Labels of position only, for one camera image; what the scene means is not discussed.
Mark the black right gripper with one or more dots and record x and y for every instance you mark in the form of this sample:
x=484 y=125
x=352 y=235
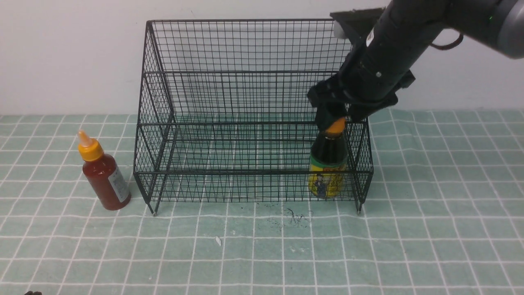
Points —
x=375 y=68

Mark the dark soy sauce bottle yellow label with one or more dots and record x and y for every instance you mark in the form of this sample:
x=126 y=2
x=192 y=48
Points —
x=328 y=159

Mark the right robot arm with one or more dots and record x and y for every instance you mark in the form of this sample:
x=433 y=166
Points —
x=498 y=24

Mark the red sauce bottle orange cap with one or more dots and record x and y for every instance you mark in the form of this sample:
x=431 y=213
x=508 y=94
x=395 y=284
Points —
x=103 y=173

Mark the green checkered tablecloth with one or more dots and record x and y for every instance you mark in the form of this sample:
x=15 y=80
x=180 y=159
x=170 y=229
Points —
x=444 y=216

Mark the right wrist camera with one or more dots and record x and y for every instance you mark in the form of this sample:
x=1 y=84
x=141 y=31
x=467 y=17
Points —
x=355 y=25

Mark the black wire mesh shelf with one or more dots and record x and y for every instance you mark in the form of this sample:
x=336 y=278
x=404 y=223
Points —
x=223 y=113

